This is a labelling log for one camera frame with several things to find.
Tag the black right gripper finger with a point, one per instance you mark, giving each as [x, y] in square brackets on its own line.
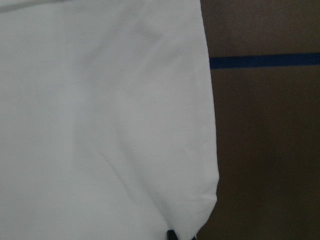
[171, 235]

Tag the white long sleeve printed shirt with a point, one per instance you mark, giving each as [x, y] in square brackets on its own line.
[107, 120]

